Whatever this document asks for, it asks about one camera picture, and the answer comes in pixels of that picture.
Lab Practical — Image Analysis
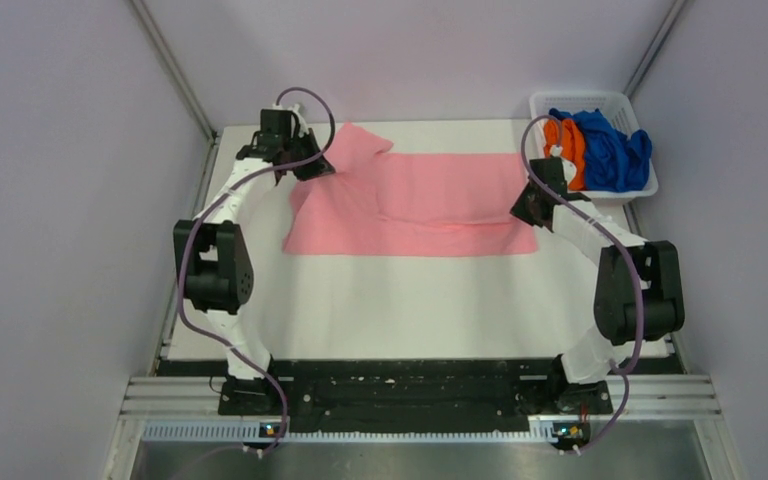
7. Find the white plastic laundry basket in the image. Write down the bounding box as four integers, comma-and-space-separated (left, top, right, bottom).
528, 90, 659, 205

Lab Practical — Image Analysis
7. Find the aluminium frame rail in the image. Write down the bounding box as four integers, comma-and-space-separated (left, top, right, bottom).
605, 374, 724, 420

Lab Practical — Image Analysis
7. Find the pink t shirt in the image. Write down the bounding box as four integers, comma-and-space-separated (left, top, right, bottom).
283, 123, 538, 257

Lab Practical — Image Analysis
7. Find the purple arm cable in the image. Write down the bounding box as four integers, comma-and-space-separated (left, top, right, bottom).
175, 86, 337, 458
520, 115, 646, 458

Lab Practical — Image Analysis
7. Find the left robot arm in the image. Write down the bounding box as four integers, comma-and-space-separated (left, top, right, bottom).
173, 105, 336, 414

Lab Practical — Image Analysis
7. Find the orange t shirt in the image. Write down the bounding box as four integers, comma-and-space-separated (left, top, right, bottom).
542, 118, 587, 191

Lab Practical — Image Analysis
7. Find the white slotted cable duct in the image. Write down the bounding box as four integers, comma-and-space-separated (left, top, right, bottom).
142, 420, 585, 445

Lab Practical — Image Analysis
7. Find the aluminium corner post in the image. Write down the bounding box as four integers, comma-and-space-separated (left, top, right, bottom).
126, 0, 218, 141
623, 0, 692, 99

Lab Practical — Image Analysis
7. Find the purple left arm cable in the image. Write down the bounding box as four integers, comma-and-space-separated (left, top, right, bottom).
175, 86, 337, 458

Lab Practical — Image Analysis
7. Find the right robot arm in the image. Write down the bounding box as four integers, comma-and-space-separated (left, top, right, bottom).
510, 157, 686, 412

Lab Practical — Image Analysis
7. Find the right aluminium corner post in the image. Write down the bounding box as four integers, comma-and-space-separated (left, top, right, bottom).
623, 0, 692, 99

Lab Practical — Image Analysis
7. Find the left aluminium corner post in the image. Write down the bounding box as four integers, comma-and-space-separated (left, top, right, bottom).
126, 0, 218, 141

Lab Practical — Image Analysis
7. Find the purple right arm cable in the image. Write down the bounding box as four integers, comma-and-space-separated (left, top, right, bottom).
520, 115, 646, 458

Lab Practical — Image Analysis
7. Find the blue t shirt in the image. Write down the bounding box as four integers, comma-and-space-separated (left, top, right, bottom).
549, 108, 653, 193

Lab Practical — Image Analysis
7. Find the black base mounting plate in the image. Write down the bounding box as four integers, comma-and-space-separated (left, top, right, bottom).
155, 357, 683, 436

